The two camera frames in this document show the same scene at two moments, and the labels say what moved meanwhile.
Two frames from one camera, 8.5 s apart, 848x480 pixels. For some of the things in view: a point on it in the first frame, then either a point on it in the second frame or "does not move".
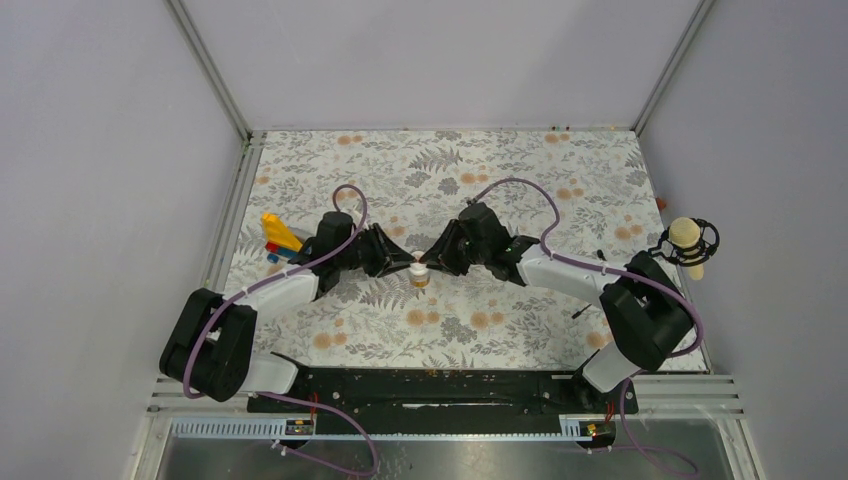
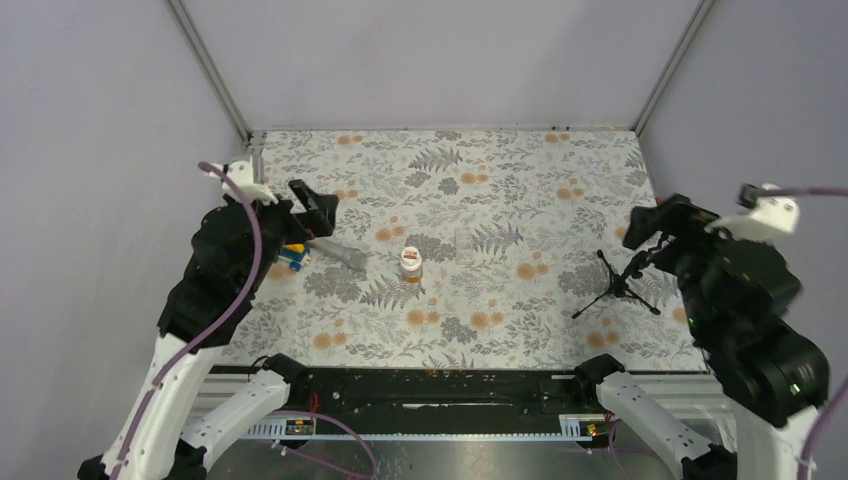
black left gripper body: [364, 253] → [278, 226]
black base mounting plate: [444, 395] does not move
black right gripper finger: [450, 251] → [646, 221]
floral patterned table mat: [572, 197] does not move
